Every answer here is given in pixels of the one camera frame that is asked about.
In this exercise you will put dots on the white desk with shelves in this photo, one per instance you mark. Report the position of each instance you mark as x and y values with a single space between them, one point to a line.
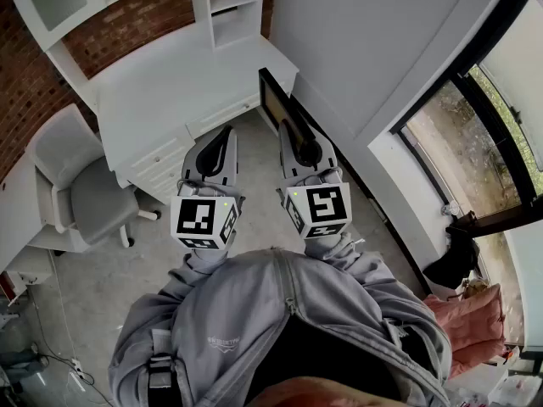
169 79

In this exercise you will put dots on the person's black shirt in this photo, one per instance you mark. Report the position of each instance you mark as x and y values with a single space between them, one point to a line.
322 354

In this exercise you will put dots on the pink padded cloth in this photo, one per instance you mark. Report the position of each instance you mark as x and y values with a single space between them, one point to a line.
471 325

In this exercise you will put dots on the person's right forearm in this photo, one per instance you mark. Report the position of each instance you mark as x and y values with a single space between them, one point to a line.
339 252

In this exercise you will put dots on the black framed window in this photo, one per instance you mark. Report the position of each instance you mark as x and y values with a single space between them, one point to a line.
466 151

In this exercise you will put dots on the person's face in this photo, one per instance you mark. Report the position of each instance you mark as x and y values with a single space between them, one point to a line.
339 397

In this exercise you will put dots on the black framed picture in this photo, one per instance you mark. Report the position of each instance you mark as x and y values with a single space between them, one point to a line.
271 100

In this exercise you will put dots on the small clear glass jar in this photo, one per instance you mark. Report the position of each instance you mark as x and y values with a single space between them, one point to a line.
450 209

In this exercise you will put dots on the black bag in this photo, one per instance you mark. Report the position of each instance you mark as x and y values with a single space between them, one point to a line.
458 257

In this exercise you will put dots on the grey office chair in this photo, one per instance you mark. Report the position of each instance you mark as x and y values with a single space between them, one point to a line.
102 202

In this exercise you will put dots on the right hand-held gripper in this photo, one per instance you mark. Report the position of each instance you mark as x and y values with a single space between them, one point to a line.
326 204

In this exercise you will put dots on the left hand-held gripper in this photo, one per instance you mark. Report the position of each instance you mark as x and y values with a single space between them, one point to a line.
197 219

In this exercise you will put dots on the person's left forearm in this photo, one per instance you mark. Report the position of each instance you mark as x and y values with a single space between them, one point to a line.
199 265

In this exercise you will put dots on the white drawer pedestal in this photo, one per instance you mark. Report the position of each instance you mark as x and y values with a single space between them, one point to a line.
157 168

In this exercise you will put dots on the white frosted glass cabinet door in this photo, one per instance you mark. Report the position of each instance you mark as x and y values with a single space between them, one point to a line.
59 2

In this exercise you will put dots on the person's grey zip jacket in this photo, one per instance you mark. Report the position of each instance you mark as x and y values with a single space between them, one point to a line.
237 303

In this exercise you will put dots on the white power strip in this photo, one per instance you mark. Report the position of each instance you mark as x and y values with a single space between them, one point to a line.
76 366

